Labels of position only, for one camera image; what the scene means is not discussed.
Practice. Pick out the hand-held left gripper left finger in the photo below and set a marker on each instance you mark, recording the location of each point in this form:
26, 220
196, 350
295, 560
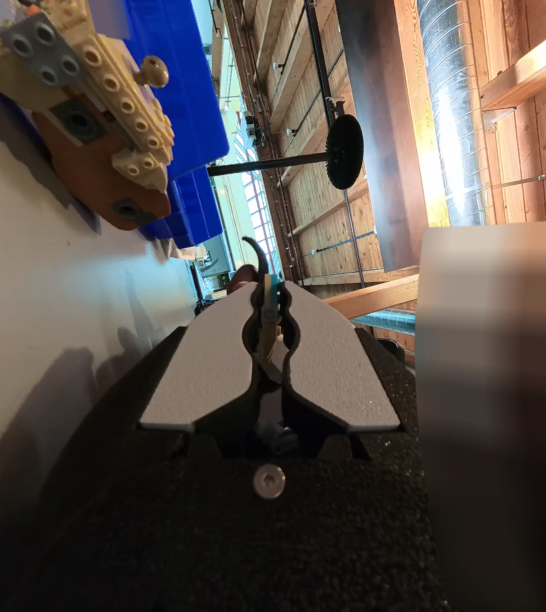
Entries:
206, 368

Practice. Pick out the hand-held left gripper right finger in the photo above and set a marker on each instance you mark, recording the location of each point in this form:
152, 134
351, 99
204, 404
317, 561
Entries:
335, 368

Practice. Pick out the tan pointed brick piece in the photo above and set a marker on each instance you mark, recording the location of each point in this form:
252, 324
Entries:
269, 342

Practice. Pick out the large blue plastic bin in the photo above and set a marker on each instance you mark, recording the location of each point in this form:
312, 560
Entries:
182, 95

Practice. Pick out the grey desk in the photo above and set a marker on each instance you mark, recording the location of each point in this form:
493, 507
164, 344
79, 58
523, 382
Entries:
38, 311

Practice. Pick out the person's right hand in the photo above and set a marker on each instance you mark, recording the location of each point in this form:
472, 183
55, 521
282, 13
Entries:
243, 279

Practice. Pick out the background work tables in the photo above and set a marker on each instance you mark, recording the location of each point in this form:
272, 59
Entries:
208, 267

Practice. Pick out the wooden support beam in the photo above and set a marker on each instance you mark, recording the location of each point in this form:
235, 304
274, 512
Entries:
373, 296

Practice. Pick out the tan brown brick ship model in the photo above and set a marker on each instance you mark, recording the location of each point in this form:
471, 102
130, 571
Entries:
100, 158

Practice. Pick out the large silver ventilation duct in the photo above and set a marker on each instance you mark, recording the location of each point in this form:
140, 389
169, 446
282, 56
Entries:
454, 119

